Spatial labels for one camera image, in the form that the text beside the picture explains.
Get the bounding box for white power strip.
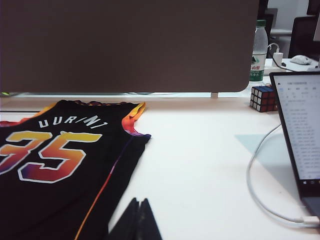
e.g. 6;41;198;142
261;63;288;76

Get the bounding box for black basketball jersey number 35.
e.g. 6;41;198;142
0;99;153;240

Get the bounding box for brown desk divider panel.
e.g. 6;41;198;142
0;0;260;94

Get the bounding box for black office chair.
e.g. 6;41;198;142
288;15;320;61

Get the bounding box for clear water bottle green cap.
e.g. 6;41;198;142
248;19;269;83

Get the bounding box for white plug-in charger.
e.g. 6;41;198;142
267;42;285;69

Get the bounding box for open grey laptop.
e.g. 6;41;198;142
269;71;320;221

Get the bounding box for black Rubik's cube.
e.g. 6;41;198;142
249;85;279;113

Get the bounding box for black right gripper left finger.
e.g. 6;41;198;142
106;197;140;240

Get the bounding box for white computer mouse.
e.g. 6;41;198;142
289;54;313;66

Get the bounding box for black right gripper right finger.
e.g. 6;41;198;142
138;197;164;240

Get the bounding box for white laptop charging cable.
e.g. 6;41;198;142
245;123;320;229

